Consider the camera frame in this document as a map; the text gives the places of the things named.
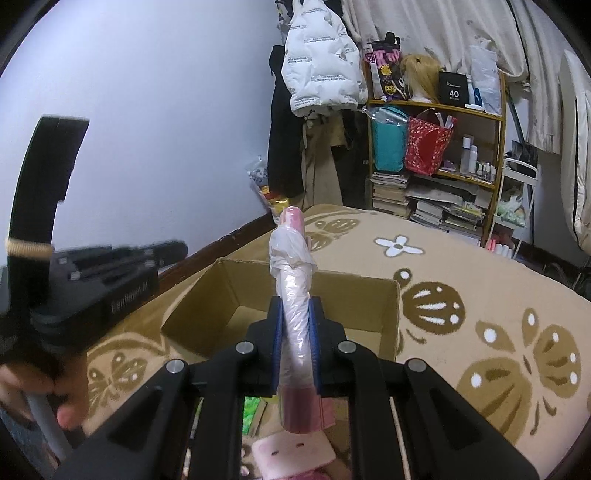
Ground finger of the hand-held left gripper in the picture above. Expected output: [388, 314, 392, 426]
[74, 262, 158, 289]
[117, 240, 188, 269]

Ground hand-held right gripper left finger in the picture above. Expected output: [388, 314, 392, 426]
[51, 298, 282, 480]

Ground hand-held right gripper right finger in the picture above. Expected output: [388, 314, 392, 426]
[309, 295, 541, 480]

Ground plastic-wrapped pink cloth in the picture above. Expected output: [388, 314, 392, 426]
[269, 206, 338, 435]

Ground brown cardboard box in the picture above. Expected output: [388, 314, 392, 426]
[161, 257, 402, 398]

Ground pink roll plush pillow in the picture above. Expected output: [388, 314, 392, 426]
[242, 431, 345, 480]

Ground person's left hand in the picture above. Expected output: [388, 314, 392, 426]
[0, 360, 89, 430]

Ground green tissue packet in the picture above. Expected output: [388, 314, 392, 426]
[243, 396, 269, 437]

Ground clear plastic bag of toys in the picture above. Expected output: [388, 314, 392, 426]
[247, 157, 289, 217]

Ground beige floral patterned rug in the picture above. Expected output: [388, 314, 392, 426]
[85, 203, 591, 480]

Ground black hanging coat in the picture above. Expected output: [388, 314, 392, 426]
[267, 45, 308, 197]

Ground neat stack of books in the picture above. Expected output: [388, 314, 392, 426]
[372, 172, 411, 217]

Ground beige hanging garment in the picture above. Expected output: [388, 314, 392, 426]
[295, 113, 345, 210]

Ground black hanging pants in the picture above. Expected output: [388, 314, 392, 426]
[330, 108, 372, 208]

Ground messy pile of books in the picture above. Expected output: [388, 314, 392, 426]
[409, 182, 492, 241]

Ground teal bag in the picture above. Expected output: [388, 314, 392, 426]
[372, 107, 409, 172]

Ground yellow wooden shelf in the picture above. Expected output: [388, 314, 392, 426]
[362, 60, 507, 247]

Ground red patterned bag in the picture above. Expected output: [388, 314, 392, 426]
[405, 111, 458, 176]

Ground white printed plastic bag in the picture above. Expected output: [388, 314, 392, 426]
[281, 0, 369, 121]

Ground white metal cart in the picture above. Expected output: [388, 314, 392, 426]
[485, 157, 539, 259]

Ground black pink printed tote bag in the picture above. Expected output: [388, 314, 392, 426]
[364, 32, 407, 101]

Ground black cardboard box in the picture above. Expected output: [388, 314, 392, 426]
[438, 71, 469, 109]

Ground blond wig on mannequin head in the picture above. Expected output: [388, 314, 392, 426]
[399, 54, 439, 103]

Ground cream curtain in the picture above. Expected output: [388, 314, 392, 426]
[344, 0, 573, 153]

